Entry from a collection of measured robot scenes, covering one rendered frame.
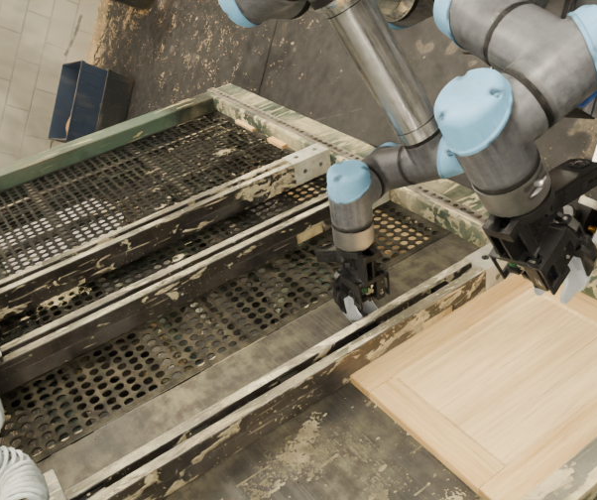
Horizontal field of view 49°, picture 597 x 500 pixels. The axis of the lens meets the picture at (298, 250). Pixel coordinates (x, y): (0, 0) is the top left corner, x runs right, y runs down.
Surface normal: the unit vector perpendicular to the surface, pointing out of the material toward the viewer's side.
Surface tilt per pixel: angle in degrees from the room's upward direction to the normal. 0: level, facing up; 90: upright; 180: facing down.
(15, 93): 90
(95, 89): 90
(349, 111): 0
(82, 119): 90
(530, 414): 54
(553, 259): 90
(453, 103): 28
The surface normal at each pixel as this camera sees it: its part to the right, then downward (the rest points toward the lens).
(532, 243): 0.61, 0.24
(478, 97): -0.54, -0.59
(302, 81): -0.75, -0.15
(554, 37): -0.46, -0.47
